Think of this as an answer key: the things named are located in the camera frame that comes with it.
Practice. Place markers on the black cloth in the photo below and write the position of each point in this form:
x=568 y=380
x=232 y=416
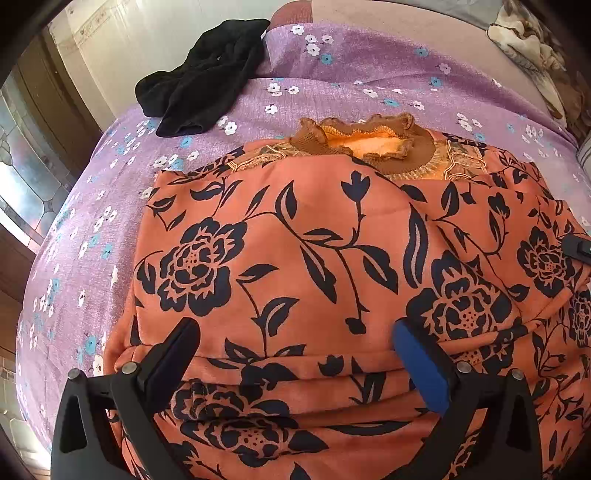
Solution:
x=207 y=78

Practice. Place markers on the grey cushion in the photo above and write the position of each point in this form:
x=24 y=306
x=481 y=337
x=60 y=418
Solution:
x=452 y=11

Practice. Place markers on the purple floral bedsheet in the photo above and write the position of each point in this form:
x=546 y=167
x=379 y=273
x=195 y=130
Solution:
x=346 y=83

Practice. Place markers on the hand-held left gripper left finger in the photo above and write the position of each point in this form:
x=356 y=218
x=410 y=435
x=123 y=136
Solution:
x=178 y=344

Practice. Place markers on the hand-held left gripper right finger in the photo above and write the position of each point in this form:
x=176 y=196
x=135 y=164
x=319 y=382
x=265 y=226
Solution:
x=420 y=364

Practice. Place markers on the orange black floral garment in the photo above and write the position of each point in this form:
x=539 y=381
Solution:
x=323 y=230

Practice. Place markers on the striped pillow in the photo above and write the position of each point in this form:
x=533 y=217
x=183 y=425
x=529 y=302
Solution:
x=585 y=152

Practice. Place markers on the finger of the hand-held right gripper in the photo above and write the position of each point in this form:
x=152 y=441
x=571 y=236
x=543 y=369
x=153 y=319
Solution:
x=575 y=247

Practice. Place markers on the brown cream printed blanket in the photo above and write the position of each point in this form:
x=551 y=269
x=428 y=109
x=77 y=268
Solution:
x=531 y=46

